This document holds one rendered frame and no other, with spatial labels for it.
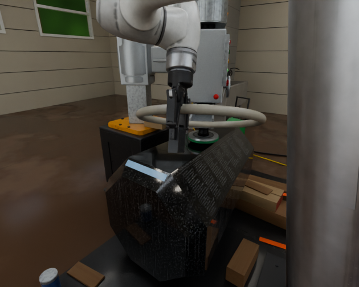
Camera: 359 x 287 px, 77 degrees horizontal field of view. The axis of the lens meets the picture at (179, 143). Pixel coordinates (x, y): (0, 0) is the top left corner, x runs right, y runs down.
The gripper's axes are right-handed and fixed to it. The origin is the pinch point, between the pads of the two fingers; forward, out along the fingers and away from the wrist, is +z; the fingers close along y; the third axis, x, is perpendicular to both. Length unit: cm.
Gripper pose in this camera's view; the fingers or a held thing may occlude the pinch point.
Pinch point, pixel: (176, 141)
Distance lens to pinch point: 66.4
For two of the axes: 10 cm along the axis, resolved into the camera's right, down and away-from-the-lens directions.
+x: -9.3, -0.5, 3.8
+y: 3.8, 0.2, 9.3
